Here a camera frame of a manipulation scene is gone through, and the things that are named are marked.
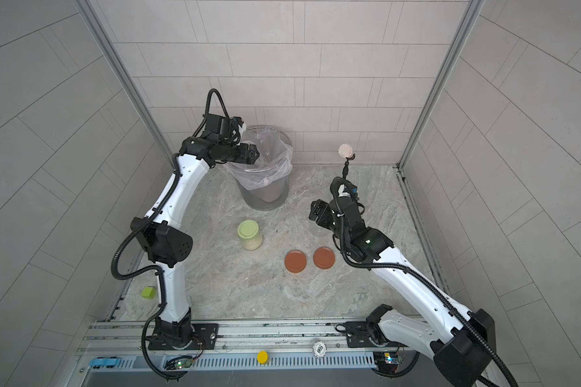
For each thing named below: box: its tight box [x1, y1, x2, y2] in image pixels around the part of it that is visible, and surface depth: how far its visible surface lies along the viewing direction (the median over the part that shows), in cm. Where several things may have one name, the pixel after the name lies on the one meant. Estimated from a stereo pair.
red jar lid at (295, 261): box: [284, 249, 308, 274], surface depth 88 cm
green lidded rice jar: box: [237, 219, 263, 251], surface depth 86 cm
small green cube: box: [141, 287, 156, 300], surface depth 79 cm
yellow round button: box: [256, 349, 269, 364], surface depth 64 cm
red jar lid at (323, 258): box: [313, 246, 336, 271], surface depth 88 cm
